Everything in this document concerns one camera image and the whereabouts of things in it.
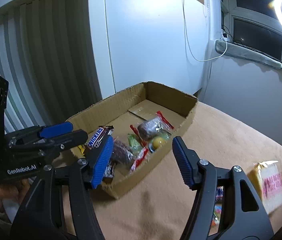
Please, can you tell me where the yellow round jelly cup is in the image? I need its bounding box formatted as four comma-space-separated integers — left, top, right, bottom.
148, 136, 169, 153

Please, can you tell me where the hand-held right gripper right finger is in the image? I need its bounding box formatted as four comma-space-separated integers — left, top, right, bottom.
172, 136, 274, 240

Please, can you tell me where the person's left hand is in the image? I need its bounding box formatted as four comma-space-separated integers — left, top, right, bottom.
0, 176, 31, 210

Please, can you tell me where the brown cardboard box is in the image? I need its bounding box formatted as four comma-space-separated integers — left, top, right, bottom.
66, 81, 199, 200

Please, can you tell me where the white framed window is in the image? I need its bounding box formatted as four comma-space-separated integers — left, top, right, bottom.
218, 0, 282, 63

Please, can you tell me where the grey windowsill cover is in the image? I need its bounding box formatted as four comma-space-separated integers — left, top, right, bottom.
214, 39, 282, 80

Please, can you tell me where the red orange candy wrapper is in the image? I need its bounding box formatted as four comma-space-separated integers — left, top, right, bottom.
212, 204, 222, 228

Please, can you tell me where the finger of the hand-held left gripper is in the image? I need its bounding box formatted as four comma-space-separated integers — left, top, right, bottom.
40, 129, 88, 155
8, 122, 73, 145

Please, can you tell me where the green jelly packet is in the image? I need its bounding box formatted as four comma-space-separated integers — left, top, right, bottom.
127, 134, 144, 155

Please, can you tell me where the sliced bread in clear wrapper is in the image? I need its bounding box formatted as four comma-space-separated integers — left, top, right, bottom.
246, 160, 282, 215

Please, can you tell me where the white cable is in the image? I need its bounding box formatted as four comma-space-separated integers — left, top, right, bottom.
181, 0, 229, 62

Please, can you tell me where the dark cake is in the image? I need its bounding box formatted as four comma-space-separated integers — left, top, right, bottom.
111, 137, 149, 174
130, 110, 175, 147

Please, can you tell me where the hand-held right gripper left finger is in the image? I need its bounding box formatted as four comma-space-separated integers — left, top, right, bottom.
10, 135, 114, 240

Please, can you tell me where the black white candy wrapper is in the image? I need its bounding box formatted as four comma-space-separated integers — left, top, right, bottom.
102, 159, 116, 179

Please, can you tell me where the white ribbed panel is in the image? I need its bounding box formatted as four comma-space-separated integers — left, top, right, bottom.
0, 0, 101, 140

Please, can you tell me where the white cabinet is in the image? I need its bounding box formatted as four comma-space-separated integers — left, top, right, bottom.
86, 0, 206, 100

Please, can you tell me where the white vertical pipe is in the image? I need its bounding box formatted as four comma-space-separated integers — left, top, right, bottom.
203, 0, 222, 40

